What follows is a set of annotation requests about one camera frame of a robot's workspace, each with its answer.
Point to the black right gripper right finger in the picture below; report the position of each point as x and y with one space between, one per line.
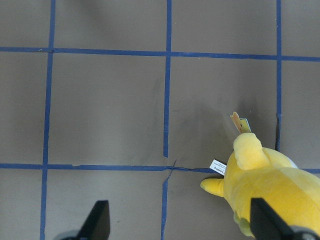
266 224

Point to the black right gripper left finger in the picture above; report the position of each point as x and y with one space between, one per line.
97 225

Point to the yellow dinosaur plush toy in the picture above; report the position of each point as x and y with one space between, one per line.
254 171

